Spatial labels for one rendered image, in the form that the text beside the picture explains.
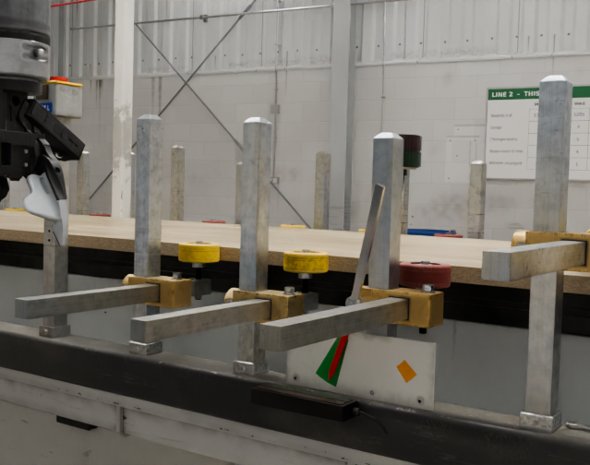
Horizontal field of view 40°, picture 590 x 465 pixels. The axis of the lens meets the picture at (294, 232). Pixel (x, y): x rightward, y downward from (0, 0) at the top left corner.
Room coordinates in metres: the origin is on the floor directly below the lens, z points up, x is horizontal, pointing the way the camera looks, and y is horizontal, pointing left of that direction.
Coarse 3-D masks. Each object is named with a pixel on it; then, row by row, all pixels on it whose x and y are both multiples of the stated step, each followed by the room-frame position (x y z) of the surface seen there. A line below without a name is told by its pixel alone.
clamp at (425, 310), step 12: (372, 288) 1.23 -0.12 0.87; (396, 288) 1.23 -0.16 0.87; (408, 288) 1.24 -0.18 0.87; (372, 300) 1.22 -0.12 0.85; (408, 300) 1.19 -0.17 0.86; (420, 300) 1.18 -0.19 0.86; (432, 300) 1.18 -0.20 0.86; (408, 312) 1.19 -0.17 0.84; (420, 312) 1.18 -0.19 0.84; (432, 312) 1.18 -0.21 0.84; (396, 324) 1.20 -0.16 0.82; (408, 324) 1.19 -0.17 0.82; (420, 324) 1.18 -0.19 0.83; (432, 324) 1.18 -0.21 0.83
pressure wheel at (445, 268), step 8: (400, 264) 1.27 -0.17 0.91; (408, 264) 1.25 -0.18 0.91; (416, 264) 1.28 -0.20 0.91; (424, 264) 1.26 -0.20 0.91; (432, 264) 1.29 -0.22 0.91; (440, 264) 1.26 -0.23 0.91; (448, 264) 1.27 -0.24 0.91; (400, 272) 1.26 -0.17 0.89; (408, 272) 1.24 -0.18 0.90; (416, 272) 1.23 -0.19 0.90; (424, 272) 1.23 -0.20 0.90; (432, 272) 1.23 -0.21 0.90; (440, 272) 1.23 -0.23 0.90; (448, 272) 1.24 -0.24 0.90; (400, 280) 1.26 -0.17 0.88; (408, 280) 1.24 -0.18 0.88; (416, 280) 1.23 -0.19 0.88; (424, 280) 1.23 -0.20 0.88; (432, 280) 1.23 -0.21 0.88; (440, 280) 1.23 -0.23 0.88; (448, 280) 1.25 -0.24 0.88; (416, 288) 1.26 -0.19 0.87; (440, 288) 1.24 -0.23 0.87; (424, 328) 1.26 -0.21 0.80
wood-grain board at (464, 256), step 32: (0, 224) 2.17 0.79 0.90; (32, 224) 2.22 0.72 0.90; (96, 224) 2.33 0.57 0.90; (128, 224) 2.38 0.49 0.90; (192, 224) 2.50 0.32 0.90; (224, 224) 2.56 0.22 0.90; (224, 256) 1.60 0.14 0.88; (352, 256) 1.44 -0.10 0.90; (416, 256) 1.48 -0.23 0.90; (448, 256) 1.50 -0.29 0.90; (480, 256) 1.53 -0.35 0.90; (576, 288) 1.22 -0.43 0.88
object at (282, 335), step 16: (368, 304) 1.11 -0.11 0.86; (384, 304) 1.13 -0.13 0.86; (400, 304) 1.17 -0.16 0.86; (288, 320) 0.96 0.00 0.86; (304, 320) 0.96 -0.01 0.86; (320, 320) 0.99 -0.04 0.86; (336, 320) 1.02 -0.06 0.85; (352, 320) 1.05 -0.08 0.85; (368, 320) 1.09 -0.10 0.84; (384, 320) 1.13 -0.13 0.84; (400, 320) 1.17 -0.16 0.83; (272, 336) 0.92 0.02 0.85; (288, 336) 0.93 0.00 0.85; (304, 336) 0.96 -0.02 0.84; (320, 336) 0.99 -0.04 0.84; (336, 336) 1.02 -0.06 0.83
